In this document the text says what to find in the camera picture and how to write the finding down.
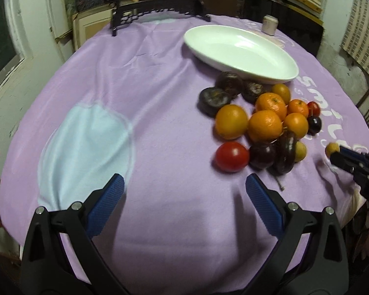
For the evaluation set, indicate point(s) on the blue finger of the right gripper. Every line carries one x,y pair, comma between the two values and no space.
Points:
352,152
346,161

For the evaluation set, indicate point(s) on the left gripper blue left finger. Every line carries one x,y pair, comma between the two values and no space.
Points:
101,203

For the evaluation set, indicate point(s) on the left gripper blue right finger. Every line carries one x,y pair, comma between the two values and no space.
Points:
267,203

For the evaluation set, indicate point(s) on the tan longan small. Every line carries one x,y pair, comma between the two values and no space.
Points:
331,148

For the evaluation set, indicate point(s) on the dark water chestnut front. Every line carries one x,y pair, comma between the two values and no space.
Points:
285,147

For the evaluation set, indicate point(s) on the dark water chestnut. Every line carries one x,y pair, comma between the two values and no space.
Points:
285,147
230,83
212,99
252,91

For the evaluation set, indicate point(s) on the large yellow-orange tomato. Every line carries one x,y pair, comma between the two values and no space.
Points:
231,122

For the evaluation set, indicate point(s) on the dark red cherry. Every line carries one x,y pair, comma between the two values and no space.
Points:
314,125

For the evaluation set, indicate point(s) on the small red cherry tomato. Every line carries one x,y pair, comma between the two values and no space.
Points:
313,109

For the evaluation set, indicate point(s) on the tan longan by fruits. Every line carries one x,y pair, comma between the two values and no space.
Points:
300,152

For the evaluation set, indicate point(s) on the dark cherry front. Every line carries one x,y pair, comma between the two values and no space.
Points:
262,155

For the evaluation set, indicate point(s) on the large red tomato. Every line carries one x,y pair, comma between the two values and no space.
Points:
231,157

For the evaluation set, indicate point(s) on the yellow-orange tomato right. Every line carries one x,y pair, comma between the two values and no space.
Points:
297,123

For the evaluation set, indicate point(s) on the small mandarin orange right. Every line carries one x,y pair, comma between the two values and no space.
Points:
298,106

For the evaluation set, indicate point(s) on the mandarin orange front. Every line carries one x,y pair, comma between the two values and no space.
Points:
264,126

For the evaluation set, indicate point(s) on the yellow-orange tomato back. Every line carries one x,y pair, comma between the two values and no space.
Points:
283,91

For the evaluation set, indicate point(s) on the mandarin orange back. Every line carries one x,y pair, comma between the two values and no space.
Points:
271,102

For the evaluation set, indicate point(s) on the dark water chestnut middle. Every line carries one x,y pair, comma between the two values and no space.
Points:
252,91

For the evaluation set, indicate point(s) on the dark water chestnut left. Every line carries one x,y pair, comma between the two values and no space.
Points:
212,99

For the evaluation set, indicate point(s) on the purple printed tablecloth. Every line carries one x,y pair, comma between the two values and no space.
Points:
127,105

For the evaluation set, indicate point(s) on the dark water chestnut back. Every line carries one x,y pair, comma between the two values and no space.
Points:
230,83

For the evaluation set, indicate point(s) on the white drink can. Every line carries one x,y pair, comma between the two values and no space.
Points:
269,25

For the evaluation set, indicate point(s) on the white oval plate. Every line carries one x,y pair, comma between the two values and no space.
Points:
243,52

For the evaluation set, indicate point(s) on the black carved screen stand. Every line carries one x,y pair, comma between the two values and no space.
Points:
126,14

